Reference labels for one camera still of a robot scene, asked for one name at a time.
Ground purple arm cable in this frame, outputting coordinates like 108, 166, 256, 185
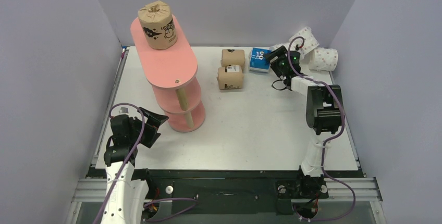
287, 36, 357, 223
93, 103, 198, 224

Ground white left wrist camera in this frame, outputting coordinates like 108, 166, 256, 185
115, 107, 130, 117

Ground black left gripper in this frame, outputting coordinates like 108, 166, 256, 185
129, 108, 168, 147

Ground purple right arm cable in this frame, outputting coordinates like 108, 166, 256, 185
287, 36, 357, 223

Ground blue roll sideways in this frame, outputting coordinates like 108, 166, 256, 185
249, 47, 271, 73

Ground white dotted roll top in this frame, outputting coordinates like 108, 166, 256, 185
288, 27, 319, 59

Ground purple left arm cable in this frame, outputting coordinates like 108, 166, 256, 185
93, 103, 198, 224

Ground white dotted roll left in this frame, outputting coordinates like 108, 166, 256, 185
269, 43, 289, 53

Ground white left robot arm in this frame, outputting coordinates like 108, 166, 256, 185
94, 103, 169, 223

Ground white dotted roll right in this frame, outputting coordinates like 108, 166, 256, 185
308, 47, 338, 71

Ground pink three-tier shelf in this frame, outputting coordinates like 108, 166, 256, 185
130, 19, 205, 132

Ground brown paper roll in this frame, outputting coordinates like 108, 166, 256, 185
138, 1, 177, 50

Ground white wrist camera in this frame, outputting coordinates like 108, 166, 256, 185
295, 37, 305, 52
115, 107, 130, 117

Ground brown wrapped roll rear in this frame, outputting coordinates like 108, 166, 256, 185
220, 49, 245, 71

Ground brown roll front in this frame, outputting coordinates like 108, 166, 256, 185
217, 65, 244, 90

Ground white dotted roll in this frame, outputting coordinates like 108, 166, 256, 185
308, 47, 338, 71
288, 27, 319, 59
269, 43, 289, 53

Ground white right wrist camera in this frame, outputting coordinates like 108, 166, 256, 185
295, 37, 305, 52

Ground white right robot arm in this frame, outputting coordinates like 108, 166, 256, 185
263, 46, 345, 196

